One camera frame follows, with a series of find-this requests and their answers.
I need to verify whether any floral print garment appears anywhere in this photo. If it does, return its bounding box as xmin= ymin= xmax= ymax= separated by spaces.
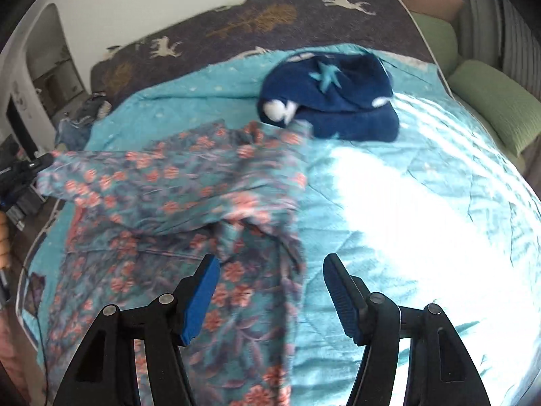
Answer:
xmin=36 ymin=120 xmax=313 ymax=406

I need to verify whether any arched wall niche shelf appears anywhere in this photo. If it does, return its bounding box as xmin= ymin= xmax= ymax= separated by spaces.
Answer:
xmin=25 ymin=3 xmax=85 ymax=119

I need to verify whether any pile of denim clothes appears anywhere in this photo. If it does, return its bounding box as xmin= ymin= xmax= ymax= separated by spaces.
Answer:
xmin=57 ymin=93 xmax=113 ymax=149

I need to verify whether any turquoise star quilt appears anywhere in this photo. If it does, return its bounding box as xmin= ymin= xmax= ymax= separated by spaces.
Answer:
xmin=17 ymin=42 xmax=541 ymax=406

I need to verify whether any dark deer print blanket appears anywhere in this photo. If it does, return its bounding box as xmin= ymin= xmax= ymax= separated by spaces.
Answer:
xmin=90 ymin=0 xmax=453 ymax=106

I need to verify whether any grey curtain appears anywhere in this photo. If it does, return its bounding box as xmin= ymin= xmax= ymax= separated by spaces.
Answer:
xmin=435 ymin=0 xmax=541 ymax=94

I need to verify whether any small green pillow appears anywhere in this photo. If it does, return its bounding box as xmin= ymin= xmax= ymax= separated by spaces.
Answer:
xmin=411 ymin=12 xmax=459 ymax=74

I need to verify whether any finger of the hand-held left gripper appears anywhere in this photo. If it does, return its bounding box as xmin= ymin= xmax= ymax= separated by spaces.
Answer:
xmin=26 ymin=154 xmax=55 ymax=175

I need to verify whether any person's left forearm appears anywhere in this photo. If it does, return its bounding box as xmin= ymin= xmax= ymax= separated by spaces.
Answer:
xmin=0 ymin=213 xmax=10 ymax=269

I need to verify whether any large green pillow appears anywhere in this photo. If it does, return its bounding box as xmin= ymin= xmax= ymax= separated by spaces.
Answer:
xmin=448 ymin=60 xmax=541 ymax=155

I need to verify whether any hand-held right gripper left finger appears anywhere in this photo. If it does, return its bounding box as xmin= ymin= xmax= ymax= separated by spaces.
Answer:
xmin=53 ymin=254 xmax=221 ymax=406

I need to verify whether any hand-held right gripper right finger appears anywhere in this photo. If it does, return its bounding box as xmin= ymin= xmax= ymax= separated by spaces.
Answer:
xmin=322 ymin=253 xmax=493 ymax=406

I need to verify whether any navy fleece garment with stars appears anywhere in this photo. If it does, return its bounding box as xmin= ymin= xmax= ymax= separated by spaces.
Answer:
xmin=259 ymin=53 xmax=400 ymax=142

